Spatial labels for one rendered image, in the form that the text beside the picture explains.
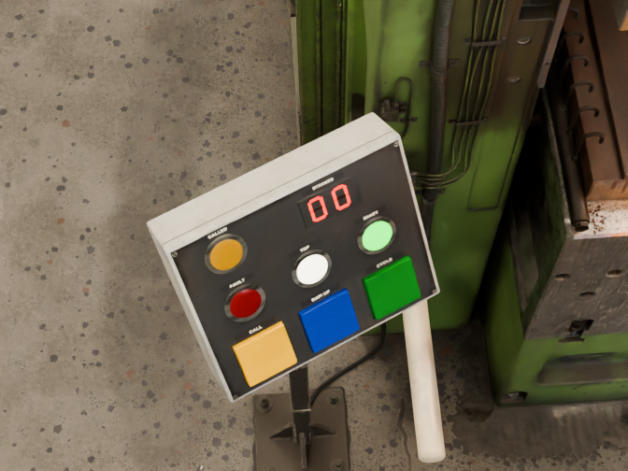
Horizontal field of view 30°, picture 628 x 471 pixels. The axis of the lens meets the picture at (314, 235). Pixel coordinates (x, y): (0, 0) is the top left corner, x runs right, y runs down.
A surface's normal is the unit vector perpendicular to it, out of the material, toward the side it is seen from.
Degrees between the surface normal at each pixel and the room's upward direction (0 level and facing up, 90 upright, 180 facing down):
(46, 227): 0
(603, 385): 89
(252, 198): 30
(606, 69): 0
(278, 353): 60
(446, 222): 90
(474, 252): 90
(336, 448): 0
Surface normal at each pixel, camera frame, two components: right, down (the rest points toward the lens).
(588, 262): 0.07, 0.90
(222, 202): -0.25, -0.76
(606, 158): -0.01, -0.43
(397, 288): 0.41, 0.47
